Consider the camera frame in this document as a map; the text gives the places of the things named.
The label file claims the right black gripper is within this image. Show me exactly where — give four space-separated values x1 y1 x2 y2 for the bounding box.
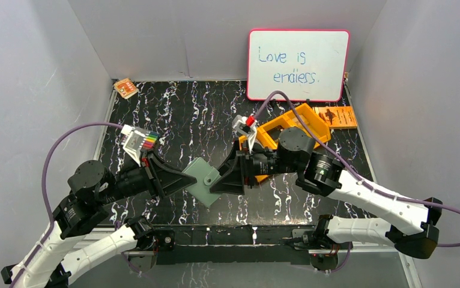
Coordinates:
209 137 301 196

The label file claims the green card holder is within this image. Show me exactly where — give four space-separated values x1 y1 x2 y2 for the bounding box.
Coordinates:
183 157 221 208

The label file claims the orange divided bin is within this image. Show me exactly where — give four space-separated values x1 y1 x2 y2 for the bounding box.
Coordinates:
253 104 330 182

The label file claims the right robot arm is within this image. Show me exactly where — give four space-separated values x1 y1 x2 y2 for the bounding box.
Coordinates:
210 127 441 259

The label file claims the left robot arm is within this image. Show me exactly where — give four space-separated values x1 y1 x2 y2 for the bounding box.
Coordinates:
1 151 197 287

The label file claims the small orange card box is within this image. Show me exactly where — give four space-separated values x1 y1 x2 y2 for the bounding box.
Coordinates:
113 78 139 99

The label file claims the marker pen set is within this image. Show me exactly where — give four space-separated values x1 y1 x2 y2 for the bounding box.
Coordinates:
142 132 160 149

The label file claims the orange book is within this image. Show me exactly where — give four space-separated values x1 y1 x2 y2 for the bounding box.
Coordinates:
313 106 358 129

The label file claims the pink framed whiteboard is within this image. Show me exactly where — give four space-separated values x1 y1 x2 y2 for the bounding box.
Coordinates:
247 29 350 102

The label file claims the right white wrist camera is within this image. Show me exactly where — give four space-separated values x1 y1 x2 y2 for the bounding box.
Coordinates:
232 115 258 154

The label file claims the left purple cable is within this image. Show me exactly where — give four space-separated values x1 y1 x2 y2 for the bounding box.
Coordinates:
9 122 126 288

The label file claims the purple cable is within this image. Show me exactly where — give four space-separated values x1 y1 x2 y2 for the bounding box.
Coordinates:
9 122 126 288
250 90 460 248

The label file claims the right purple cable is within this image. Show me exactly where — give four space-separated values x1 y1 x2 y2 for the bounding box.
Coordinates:
250 90 460 248

